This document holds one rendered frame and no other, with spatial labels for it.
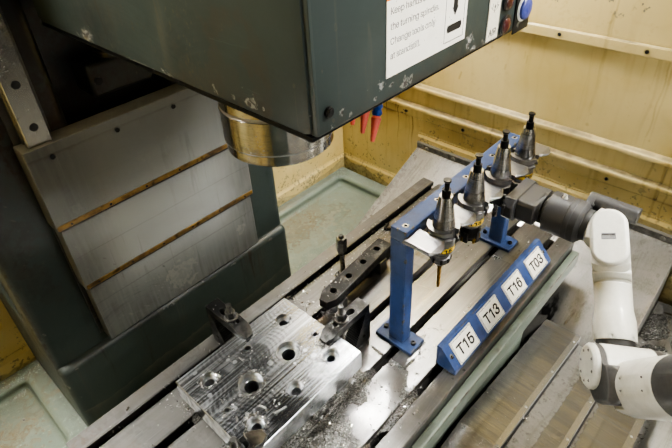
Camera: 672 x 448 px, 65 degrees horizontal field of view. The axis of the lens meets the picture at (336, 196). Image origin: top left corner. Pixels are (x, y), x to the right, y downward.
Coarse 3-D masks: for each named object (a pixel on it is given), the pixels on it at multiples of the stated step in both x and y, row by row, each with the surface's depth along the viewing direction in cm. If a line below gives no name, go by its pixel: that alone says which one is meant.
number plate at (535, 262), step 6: (534, 252) 133; (540, 252) 135; (528, 258) 132; (534, 258) 133; (540, 258) 134; (528, 264) 131; (534, 264) 132; (540, 264) 134; (546, 264) 135; (528, 270) 131; (534, 270) 132; (540, 270) 133; (534, 276) 131
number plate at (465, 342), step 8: (464, 328) 115; (472, 328) 116; (456, 336) 113; (464, 336) 114; (472, 336) 115; (456, 344) 112; (464, 344) 114; (472, 344) 115; (456, 352) 112; (464, 352) 113; (464, 360) 112
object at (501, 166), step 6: (498, 144) 111; (498, 150) 110; (504, 150) 109; (510, 150) 110; (498, 156) 111; (504, 156) 110; (510, 156) 111; (492, 162) 113; (498, 162) 111; (504, 162) 111; (510, 162) 112; (492, 168) 113; (498, 168) 112; (504, 168) 111; (510, 168) 112; (492, 174) 113; (498, 174) 112; (504, 174) 112; (510, 174) 113
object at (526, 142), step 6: (534, 126) 117; (522, 132) 117; (528, 132) 116; (534, 132) 116; (522, 138) 118; (528, 138) 117; (534, 138) 117; (522, 144) 118; (528, 144) 117; (534, 144) 118; (516, 150) 120; (522, 150) 118; (528, 150) 118; (534, 150) 119; (522, 156) 119; (528, 156) 119
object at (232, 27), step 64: (64, 0) 78; (128, 0) 64; (192, 0) 55; (256, 0) 48; (320, 0) 45; (384, 0) 52; (192, 64) 61; (256, 64) 52; (320, 64) 48; (384, 64) 56; (448, 64) 66; (320, 128) 52
